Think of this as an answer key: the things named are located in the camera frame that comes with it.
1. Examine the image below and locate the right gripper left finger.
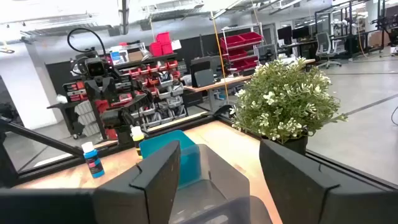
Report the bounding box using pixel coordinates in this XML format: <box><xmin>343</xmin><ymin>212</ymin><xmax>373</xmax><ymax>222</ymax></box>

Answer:
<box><xmin>93</xmin><ymin>140</ymin><xmax>182</xmax><ymax>224</ymax></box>

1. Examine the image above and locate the black monitor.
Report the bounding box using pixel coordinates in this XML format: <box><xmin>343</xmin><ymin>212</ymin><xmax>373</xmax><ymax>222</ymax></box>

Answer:
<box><xmin>292</xmin><ymin>26</ymin><xmax>311</xmax><ymax>40</ymax></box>
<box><xmin>277</xmin><ymin>26</ymin><xmax>293</xmax><ymax>46</ymax></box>

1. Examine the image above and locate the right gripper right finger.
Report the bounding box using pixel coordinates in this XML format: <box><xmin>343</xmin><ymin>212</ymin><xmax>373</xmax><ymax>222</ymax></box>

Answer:
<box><xmin>259</xmin><ymin>138</ymin><xmax>379</xmax><ymax>224</ymax></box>

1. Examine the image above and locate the black metal workstation frame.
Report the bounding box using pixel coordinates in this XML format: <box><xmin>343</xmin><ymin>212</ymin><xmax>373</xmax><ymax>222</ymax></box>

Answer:
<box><xmin>313</xmin><ymin>0</ymin><xmax>398</xmax><ymax>60</ymax></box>

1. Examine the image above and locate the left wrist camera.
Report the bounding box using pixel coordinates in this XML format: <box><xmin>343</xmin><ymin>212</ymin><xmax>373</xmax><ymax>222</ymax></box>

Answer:
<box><xmin>84</xmin><ymin>57</ymin><xmax>106</xmax><ymax>78</ymax></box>

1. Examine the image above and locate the grey translucent bin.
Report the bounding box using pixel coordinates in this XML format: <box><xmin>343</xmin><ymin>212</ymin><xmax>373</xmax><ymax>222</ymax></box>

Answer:
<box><xmin>177</xmin><ymin>143</ymin><xmax>251</xmax><ymax>203</ymax></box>
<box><xmin>169</xmin><ymin>186</ymin><xmax>274</xmax><ymax>224</ymax></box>

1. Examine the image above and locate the yellow paint bottle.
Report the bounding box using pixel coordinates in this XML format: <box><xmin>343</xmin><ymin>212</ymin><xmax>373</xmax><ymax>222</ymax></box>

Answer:
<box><xmin>130</xmin><ymin>125</ymin><xmax>146</xmax><ymax>159</ymax></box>

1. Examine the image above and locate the blue plastic bin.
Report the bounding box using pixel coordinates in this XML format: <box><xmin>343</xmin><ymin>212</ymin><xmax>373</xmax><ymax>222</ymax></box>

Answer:
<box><xmin>139</xmin><ymin>129</ymin><xmax>202</xmax><ymax>189</ymax></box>

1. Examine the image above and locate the grey office chair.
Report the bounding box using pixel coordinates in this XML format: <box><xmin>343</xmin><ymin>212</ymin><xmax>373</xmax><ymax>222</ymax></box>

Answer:
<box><xmin>315</xmin><ymin>31</ymin><xmax>343</xmax><ymax>70</ymax></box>

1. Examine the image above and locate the wooden desk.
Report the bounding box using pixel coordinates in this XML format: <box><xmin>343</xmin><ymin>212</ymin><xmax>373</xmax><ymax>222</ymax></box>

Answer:
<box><xmin>183</xmin><ymin>58</ymin><xmax>317</xmax><ymax>113</ymax></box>

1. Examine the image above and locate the yellow hanging cable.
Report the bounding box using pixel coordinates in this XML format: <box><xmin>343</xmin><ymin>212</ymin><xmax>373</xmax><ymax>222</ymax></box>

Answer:
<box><xmin>210</xmin><ymin>12</ymin><xmax>230</xmax><ymax>105</ymax></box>

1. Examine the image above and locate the wire shelf with red bins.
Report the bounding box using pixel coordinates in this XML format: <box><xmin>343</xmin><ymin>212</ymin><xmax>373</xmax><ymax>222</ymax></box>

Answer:
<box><xmin>220</xmin><ymin>23</ymin><xmax>265</xmax><ymax>75</ymax></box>

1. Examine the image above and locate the blue paint bottle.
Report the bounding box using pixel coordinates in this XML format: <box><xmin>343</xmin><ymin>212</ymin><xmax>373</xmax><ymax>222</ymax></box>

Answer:
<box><xmin>81</xmin><ymin>141</ymin><xmax>106</xmax><ymax>179</ymax></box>

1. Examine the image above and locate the artificial potted plant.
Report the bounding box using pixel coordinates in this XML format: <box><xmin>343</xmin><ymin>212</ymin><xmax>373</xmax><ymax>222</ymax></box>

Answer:
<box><xmin>229</xmin><ymin>57</ymin><xmax>348</xmax><ymax>156</ymax></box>

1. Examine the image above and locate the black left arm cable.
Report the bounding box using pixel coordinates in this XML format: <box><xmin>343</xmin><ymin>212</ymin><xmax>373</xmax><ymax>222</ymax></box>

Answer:
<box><xmin>67</xmin><ymin>27</ymin><xmax>107</xmax><ymax>55</ymax></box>

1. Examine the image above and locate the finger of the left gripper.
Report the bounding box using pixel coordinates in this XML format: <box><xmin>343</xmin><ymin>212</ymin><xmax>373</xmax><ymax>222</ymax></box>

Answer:
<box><xmin>101</xmin><ymin>77</ymin><xmax>121</xmax><ymax>102</ymax></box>
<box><xmin>84</xmin><ymin>79</ymin><xmax>103</xmax><ymax>105</ymax></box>

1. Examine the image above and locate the parts rack with small bins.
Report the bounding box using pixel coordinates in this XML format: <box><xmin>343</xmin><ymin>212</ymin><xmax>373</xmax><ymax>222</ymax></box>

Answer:
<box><xmin>46</xmin><ymin>30</ymin><xmax>189</xmax><ymax>141</ymax></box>

